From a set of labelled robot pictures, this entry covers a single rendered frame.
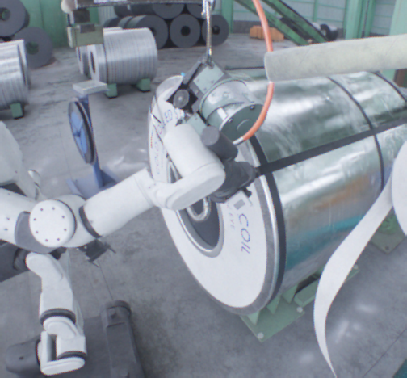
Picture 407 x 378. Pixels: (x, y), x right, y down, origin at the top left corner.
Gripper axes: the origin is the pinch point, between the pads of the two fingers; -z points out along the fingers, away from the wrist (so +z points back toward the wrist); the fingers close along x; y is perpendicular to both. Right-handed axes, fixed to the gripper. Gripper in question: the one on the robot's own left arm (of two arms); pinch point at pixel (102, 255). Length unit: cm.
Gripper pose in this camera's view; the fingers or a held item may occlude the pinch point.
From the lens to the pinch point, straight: 138.5
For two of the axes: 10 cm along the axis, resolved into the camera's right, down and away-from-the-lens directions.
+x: 7.7, -6.2, 1.5
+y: -4.9, -4.3, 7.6
